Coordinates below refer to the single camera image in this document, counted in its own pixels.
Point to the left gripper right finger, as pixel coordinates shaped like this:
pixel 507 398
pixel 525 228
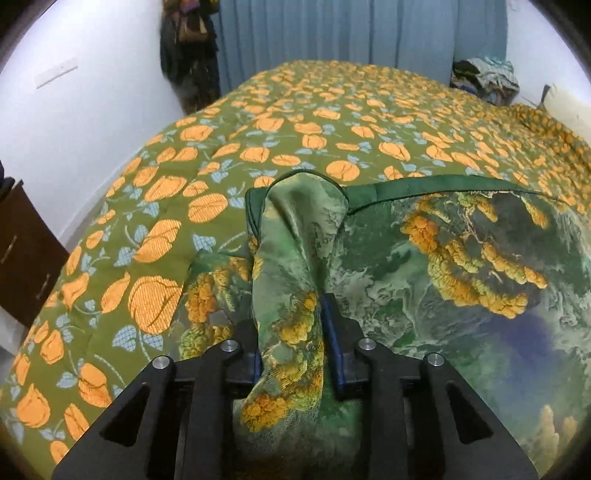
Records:
pixel 421 419

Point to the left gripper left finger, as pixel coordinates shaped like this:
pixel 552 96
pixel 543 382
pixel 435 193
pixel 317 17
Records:
pixel 173 421

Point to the green landscape print jacket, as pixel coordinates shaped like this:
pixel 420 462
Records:
pixel 493 277

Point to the pile of clothes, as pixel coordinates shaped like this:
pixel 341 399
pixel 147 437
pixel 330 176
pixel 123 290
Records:
pixel 490 79

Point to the clothes hanging on rack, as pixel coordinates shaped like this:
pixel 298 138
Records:
pixel 188 52

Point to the orange floral green bedspread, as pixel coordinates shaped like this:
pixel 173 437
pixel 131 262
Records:
pixel 116 305

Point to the dark wooden dresser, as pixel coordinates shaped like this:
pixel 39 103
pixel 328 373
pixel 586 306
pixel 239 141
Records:
pixel 31 256

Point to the dark cloth on dresser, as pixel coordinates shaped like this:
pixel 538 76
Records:
pixel 4 180

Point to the cream padded headboard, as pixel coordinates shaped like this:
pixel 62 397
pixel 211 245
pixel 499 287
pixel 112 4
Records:
pixel 567 109

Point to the blue window curtain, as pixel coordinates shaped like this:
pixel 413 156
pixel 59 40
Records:
pixel 425 37

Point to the white wall switch plate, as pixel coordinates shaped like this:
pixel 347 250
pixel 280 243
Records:
pixel 54 73

